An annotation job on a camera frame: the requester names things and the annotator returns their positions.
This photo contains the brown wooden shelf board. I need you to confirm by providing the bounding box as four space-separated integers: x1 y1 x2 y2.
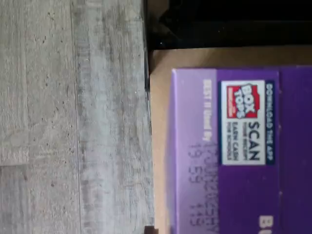
148 44 312 234

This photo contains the purple box with pink patch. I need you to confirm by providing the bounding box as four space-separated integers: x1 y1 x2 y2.
165 67 312 234

